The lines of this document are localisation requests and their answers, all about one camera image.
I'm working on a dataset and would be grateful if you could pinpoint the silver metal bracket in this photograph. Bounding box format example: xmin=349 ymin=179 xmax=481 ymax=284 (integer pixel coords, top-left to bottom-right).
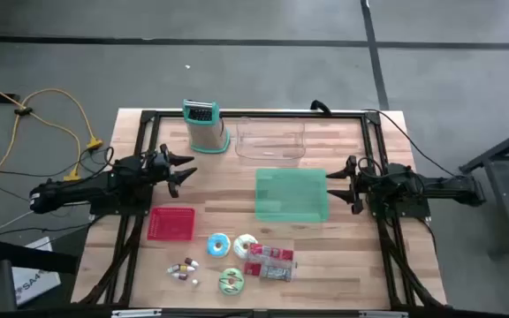
xmin=359 ymin=310 xmax=408 ymax=318
xmin=111 ymin=308 xmax=163 ymax=318

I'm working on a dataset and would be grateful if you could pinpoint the white floor cable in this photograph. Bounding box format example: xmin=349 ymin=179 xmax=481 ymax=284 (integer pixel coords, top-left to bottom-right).
xmin=0 ymin=210 xmax=34 ymax=236

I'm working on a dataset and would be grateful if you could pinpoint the translucent teal plastic bin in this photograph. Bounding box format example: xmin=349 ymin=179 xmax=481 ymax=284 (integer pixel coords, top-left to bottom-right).
xmin=254 ymin=167 xmax=330 ymax=223

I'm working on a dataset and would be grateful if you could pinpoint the white frosted toy donut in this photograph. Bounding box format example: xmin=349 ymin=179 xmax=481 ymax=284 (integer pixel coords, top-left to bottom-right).
xmin=232 ymin=233 xmax=259 ymax=261

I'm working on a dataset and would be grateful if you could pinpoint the black cable connector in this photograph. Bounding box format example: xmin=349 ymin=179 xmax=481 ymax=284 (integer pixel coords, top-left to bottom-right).
xmin=310 ymin=100 xmax=333 ymax=115

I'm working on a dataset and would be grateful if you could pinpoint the steel grater with teal trim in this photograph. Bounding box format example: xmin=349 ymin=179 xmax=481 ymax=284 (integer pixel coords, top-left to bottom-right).
xmin=182 ymin=99 xmax=232 ymax=155

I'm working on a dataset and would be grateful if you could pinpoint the blue frosted toy donut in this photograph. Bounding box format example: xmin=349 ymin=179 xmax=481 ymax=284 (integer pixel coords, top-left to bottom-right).
xmin=206 ymin=232 xmax=232 ymax=259

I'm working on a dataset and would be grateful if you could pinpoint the black floor cable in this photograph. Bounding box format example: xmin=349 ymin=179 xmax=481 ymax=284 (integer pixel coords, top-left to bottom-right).
xmin=0 ymin=145 xmax=115 ymax=195

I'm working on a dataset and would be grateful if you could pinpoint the red snack package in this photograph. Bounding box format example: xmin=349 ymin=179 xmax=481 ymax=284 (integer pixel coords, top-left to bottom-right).
xmin=243 ymin=242 xmax=299 ymax=283

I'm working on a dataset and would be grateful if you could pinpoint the black aluminium rig frame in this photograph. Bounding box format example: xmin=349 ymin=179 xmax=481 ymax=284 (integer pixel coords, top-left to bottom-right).
xmin=77 ymin=109 xmax=449 ymax=310

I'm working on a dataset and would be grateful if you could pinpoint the white printed cardboard box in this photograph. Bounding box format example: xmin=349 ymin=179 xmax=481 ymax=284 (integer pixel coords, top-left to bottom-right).
xmin=11 ymin=236 xmax=62 ymax=307

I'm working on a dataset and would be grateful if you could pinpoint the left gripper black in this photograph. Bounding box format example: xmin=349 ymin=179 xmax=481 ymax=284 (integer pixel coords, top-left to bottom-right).
xmin=147 ymin=143 xmax=198 ymax=199

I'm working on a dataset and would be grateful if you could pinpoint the yellow extension cable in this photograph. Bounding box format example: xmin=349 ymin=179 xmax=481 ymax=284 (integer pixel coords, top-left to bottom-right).
xmin=0 ymin=75 xmax=104 ymax=189

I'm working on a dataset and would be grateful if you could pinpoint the clear plastic container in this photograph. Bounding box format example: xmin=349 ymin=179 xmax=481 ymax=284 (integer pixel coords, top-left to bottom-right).
xmin=235 ymin=117 xmax=308 ymax=161

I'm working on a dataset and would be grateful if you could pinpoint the black metal stand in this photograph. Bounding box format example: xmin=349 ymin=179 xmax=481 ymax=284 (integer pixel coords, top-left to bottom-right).
xmin=459 ymin=119 xmax=509 ymax=258

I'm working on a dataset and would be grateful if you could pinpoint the red mesh plastic basket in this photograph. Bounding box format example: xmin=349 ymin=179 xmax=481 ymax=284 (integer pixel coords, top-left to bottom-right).
xmin=146 ymin=206 xmax=197 ymax=242

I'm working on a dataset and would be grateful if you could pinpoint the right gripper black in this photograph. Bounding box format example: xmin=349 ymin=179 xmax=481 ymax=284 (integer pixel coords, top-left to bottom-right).
xmin=326 ymin=155 xmax=370 ymax=216

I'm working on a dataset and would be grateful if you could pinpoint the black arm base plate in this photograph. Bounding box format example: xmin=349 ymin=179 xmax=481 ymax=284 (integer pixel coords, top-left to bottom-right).
xmin=368 ymin=193 xmax=432 ymax=220
xmin=88 ymin=184 xmax=154 ymax=217

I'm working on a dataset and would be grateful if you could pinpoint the thin black cable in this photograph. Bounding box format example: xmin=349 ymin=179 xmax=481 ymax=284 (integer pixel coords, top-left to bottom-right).
xmin=362 ymin=108 xmax=461 ymax=178

